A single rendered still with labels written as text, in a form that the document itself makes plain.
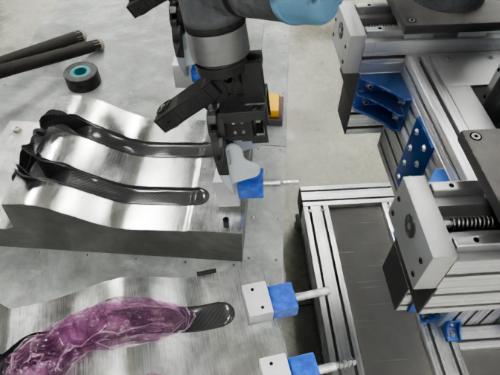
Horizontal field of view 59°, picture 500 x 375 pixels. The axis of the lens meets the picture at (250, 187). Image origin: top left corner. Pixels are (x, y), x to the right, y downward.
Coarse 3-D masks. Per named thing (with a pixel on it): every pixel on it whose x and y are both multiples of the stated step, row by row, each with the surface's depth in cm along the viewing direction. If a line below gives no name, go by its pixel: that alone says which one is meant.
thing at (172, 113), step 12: (192, 84) 62; (204, 84) 58; (180, 96) 62; (192, 96) 58; (204, 96) 58; (216, 96) 58; (168, 108) 61; (180, 108) 60; (192, 108) 60; (156, 120) 62; (168, 120) 61; (180, 120) 61
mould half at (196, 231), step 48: (0, 144) 86; (48, 144) 75; (96, 144) 78; (0, 192) 78; (48, 192) 70; (0, 240) 77; (48, 240) 76; (96, 240) 74; (144, 240) 73; (192, 240) 72; (240, 240) 71
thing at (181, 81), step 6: (174, 60) 87; (174, 66) 86; (192, 66) 88; (174, 72) 87; (180, 72) 87; (192, 72) 87; (174, 78) 88; (180, 78) 88; (186, 78) 88; (192, 78) 88; (198, 78) 88; (180, 84) 89; (186, 84) 89
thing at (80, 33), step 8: (72, 32) 116; (80, 32) 117; (48, 40) 111; (56, 40) 112; (64, 40) 113; (72, 40) 115; (80, 40) 117; (24, 48) 107; (32, 48) 108; (40, 48) 109; (48, 48) 111; (56, 48) 112; (0, 56) 103; (8, 56) 104; (16, 56) 105; (24, 56) 106
